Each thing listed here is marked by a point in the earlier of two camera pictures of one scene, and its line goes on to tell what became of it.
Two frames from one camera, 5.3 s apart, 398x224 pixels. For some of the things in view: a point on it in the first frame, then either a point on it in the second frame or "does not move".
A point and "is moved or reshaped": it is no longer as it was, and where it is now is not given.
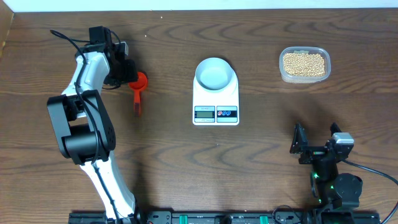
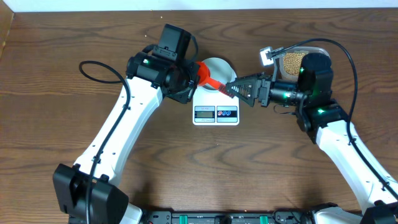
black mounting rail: (229, 217) does not move
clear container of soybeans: (301, 65) does not move
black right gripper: (300, 145) → (260, 88)
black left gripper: (128, 74) → (190, 68)
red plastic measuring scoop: (137, 86) is moved or reshaped
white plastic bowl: (214, 73) does not move
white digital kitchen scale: (216, 107) does not move
